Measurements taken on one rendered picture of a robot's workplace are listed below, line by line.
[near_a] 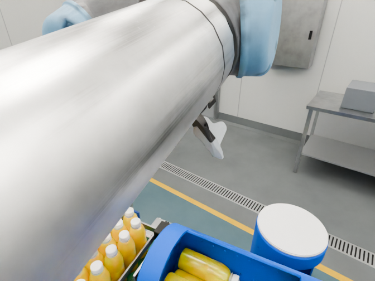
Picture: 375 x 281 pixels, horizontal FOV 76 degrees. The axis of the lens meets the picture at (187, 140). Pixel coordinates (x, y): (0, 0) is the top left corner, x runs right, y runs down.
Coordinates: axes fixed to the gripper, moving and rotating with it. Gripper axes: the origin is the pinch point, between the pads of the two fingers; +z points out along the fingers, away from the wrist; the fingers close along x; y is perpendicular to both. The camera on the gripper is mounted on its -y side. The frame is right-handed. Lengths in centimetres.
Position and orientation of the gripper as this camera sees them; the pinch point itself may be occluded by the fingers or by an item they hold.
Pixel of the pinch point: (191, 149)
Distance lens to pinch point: 52.0
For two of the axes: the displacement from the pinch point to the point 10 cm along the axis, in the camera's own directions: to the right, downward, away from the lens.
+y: 6.0, -6.7, 4.3
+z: 2.5, 6.7, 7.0
